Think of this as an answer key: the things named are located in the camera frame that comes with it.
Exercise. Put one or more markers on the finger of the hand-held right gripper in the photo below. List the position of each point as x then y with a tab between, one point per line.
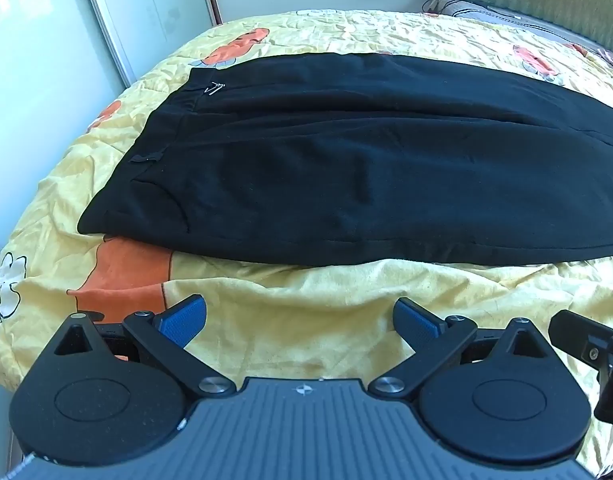
574	335

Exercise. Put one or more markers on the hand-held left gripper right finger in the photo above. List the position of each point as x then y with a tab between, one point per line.
416	322

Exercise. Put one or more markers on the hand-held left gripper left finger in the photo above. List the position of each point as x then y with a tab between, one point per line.
182	321

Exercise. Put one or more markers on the black pants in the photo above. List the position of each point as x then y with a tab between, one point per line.
336	170

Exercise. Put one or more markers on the yellow carrot print blanket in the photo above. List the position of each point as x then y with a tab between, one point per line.
296	300

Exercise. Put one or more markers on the glossy wardrobe door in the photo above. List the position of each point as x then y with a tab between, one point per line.
31	85

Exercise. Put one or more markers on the white framed wardrobe door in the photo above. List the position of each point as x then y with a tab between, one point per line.
151	15

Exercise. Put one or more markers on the grey printed pillow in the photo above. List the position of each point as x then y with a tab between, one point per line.
511	25

